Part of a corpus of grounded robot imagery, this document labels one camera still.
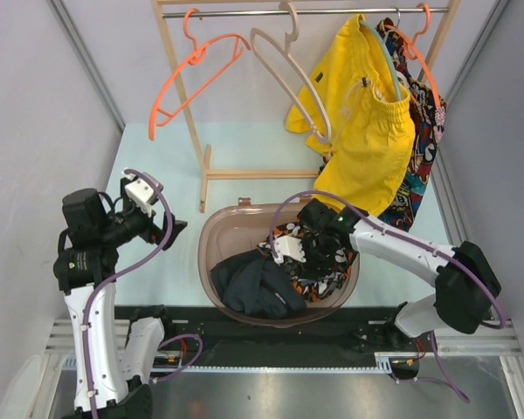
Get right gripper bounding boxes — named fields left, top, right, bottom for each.
left=292, top=231, right=336, bottom=282

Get orange black camouflage shorts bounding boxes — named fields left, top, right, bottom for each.
left=257, top=222, right=356, bottom=303

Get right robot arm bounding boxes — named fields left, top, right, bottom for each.
left=298, top=198, right=501, bottom=350

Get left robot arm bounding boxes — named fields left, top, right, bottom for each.
left=53, top=181, right=187, bottom=418

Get dark navy shorts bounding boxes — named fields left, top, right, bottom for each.
left=210, top=250, right=307, bottom=319

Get yellow shorts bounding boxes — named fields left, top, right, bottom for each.
left=297, top=15, right=415, bottom=216

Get colourful patterned shorts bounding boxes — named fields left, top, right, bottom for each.
left=376, top=17, right=446, bottom=231

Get orange hanger left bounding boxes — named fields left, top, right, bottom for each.
left=148, top=7, right=252, bottom=141

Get orange hanger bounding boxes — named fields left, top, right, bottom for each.
left=384, top=3, right=441, bottom=107
left=148, top=7, right=252, bottom=141

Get beige wooden hanger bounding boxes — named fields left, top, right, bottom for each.
left=249, top=1, right=334, bottom=145

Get orange hanger right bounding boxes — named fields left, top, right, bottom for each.
left=384, top=3, right=441, bottom=107

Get teal hanger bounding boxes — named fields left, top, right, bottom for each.
left=360, top=20, right=403, bottom=101

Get translucent pink laundry basket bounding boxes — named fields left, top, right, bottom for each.
left=197, top=198, right=360, bottom=328

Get metal hanging rod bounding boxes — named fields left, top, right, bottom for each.
left=162, top=6, right=450, bottom=19

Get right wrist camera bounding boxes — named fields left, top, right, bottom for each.
left=273, top=236, right=307, bottom=264

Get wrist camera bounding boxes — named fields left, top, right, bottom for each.
left=123, top=174, right=158, bottom=217
left=273, top=236, right=307, bottom=264

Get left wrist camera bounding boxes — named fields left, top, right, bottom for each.
left=123, top=174, right=158, bottom=217

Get wooden clothes rack frame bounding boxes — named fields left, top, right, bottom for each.
left=150, top=0, right=462, bottom=214

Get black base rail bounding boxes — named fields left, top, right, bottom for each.
left=115, top=306, right=432, bottom=368

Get white cable duct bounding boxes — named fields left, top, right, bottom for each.
left=63, top=353, right=420, bottom=374

